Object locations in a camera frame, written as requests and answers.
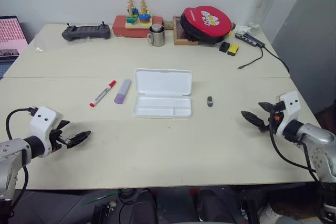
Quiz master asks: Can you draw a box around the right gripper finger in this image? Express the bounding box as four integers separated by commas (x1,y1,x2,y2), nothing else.
258,101,276,113
240,111,269,134

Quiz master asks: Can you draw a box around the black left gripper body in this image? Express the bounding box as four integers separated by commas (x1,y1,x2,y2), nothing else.
49,126,70,153

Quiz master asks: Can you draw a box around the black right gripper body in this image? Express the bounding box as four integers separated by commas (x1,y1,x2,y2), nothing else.
267,102,286,133

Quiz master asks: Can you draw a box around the white plastic case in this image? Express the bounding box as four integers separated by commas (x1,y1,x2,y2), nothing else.
133,68,194,120

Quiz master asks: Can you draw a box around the red capped white marker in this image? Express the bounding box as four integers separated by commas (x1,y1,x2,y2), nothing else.
89,80,117,108

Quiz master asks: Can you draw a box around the purple glue stick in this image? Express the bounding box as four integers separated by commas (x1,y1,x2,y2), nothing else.
113,79,132,105

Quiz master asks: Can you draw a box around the green thin stick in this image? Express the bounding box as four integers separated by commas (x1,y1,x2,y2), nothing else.
80,191,119,207

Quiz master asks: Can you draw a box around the small yellow black block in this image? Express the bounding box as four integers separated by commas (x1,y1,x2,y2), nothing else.
227,43,240,57

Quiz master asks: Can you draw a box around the white crumpled tissue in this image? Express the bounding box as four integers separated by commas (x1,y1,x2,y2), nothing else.
234,24,250,35

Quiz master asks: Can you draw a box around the clear plastic bag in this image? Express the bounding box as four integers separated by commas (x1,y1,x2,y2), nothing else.
33,34,68,53

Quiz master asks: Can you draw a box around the white shoe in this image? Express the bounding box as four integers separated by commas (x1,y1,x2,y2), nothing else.
258,202,284,224

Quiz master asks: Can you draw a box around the dark rounded shape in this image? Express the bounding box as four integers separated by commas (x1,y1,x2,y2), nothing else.
129,190,159,224
196,188,232,224

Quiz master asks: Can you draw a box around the dark grey handheld controller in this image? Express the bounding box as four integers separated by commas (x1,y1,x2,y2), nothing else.
61,22,112,42

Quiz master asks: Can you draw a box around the red and black round pad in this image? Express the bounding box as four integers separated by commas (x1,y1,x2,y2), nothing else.
180,5,233,45

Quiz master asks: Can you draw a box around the clear bottle with green lid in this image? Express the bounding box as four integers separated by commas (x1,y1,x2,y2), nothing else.
247,0,285,29

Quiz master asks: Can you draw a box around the red cardboard box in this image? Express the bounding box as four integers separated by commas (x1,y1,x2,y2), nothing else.
112,15,164,39

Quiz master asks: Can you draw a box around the stainless steel mug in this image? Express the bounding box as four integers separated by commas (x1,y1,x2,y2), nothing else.
146,23,166,47

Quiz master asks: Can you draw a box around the wooden colourful stacking toy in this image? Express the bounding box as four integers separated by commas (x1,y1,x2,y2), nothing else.
124,0,154,29

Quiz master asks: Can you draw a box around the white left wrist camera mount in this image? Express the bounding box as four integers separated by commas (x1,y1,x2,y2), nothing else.
28,106,65,158

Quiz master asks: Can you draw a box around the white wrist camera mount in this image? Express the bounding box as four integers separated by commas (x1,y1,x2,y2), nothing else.
28,106,65,158
275,90,303,137

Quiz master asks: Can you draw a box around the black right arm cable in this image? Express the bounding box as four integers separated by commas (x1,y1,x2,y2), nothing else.
268,124,320,183

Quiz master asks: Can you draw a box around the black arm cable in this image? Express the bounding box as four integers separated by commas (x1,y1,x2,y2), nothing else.
268,124,320,183
5,106,38,209

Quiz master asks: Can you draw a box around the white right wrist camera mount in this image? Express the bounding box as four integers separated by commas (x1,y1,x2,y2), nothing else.
275,90,303,137

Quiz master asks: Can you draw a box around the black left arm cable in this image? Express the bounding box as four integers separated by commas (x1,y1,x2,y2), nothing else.
5,106,38,209

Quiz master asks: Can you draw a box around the grey USB hub with cable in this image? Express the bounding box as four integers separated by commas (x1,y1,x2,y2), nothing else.
234,33,291,76

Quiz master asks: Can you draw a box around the wooden frame box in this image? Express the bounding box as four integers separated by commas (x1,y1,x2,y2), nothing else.
172,15,201,46

